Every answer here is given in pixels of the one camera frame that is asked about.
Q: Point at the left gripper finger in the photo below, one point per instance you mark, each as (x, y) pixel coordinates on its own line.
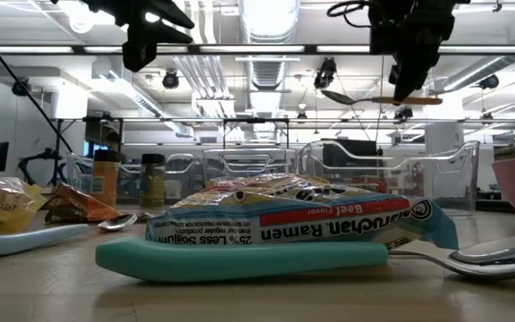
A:
(172, 15)
(139, 49)

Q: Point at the orange spice jar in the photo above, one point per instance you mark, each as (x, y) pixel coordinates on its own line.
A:
(104, 179)

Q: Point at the green herb spice jar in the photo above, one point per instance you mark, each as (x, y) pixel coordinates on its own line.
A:
(152, 183)

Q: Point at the orange snack packet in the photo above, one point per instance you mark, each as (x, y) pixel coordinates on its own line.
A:
(74, 208)

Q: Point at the beef flavor ramen packet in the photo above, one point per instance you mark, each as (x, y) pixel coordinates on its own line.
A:
(306, 223)

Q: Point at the black ceiling spotlight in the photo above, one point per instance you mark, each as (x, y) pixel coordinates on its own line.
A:
(489, 82)
(402, 113)
(170, 79)
(16, 89)
(324, 73)

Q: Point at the overhead light bar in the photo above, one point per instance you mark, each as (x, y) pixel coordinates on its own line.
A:
(311, 49)

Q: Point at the wide black monitor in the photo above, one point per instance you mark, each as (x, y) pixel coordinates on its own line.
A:
(349, 149)

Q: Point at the clear plastic bin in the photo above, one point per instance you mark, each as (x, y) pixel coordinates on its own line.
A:
(181, 170)
(458, 179)
(257, 156)

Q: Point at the silver ventilation duct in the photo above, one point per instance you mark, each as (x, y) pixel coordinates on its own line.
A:
(485, 67)
(268, 71)

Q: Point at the black background rig frame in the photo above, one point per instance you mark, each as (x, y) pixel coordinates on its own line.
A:
(255, 120)

